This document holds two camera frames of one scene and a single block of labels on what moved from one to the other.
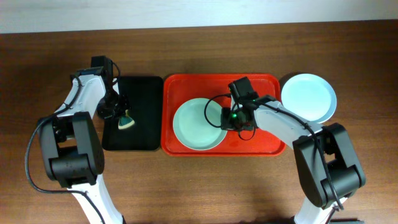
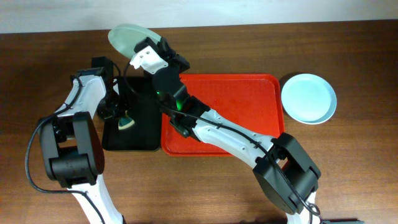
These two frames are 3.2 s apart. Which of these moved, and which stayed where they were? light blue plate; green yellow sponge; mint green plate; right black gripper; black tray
Moved: right black gripper; mint green plate
Stayed: black tray; green yellow sponge; light blue plate
